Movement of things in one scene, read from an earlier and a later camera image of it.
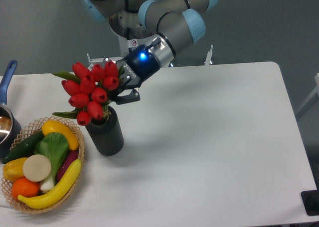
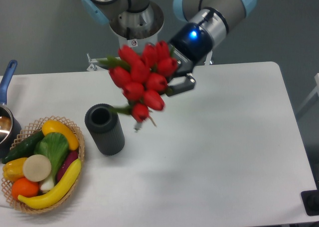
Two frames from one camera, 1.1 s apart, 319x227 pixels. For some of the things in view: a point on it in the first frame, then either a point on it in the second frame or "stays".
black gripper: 139,66 -> 190,44
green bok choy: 54,146 stays
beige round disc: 37,168 stays
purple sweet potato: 71,156 stays
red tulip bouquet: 90,90 -> 142,78
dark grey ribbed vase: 107,132 stays
